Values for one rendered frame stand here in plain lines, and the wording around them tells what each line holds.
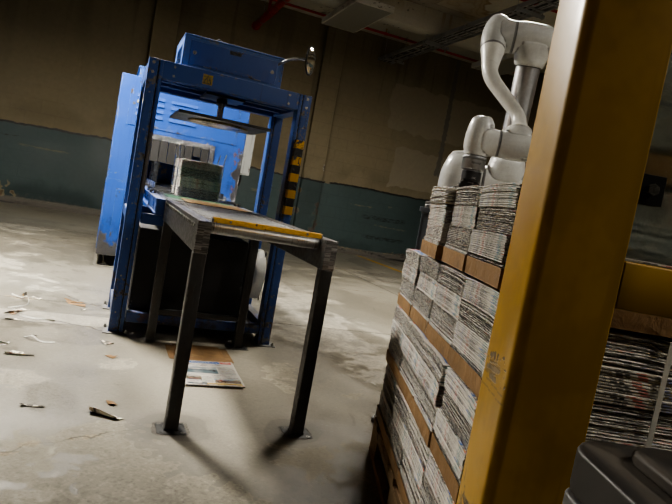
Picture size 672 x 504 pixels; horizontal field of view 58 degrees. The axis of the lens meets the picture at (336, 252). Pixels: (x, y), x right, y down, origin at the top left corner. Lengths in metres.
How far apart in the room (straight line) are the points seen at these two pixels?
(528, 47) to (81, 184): 9.15
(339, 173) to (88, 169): 4.47
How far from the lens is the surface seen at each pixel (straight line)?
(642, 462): 0.56
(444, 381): 1.59
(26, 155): 11.10
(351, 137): 11.89
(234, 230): 2.35
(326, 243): 2.39
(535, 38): 2.76
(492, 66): 2.65
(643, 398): 1.10
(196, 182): 4.35
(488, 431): 0.68
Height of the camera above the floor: 0.95
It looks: 5 degrees down
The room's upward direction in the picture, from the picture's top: 10 degrees clockwise
